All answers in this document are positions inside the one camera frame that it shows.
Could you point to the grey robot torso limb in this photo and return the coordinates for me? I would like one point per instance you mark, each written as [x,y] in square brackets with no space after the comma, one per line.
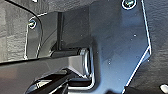
[33,71]

